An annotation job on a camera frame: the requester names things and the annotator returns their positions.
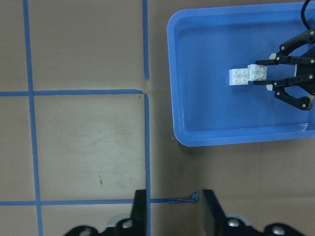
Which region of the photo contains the blue plastic tray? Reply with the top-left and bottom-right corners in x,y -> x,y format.
167,2 -> 315,147

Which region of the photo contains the white block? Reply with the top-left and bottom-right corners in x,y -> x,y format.
247,64 -> 267,81
229,68 -> 249,86

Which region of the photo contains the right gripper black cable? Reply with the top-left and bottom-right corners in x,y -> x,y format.
300,0 -> 315,31

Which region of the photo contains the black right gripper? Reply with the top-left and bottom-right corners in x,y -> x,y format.
253,29 -> 315,111

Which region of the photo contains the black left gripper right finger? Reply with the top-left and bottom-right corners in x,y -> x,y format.
202,189 -> 303,236

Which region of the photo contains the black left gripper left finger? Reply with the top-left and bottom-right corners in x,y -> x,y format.
64,189 -> 147,236

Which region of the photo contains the brown paper table cover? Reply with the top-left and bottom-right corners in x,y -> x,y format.
0,0 -> 315,236

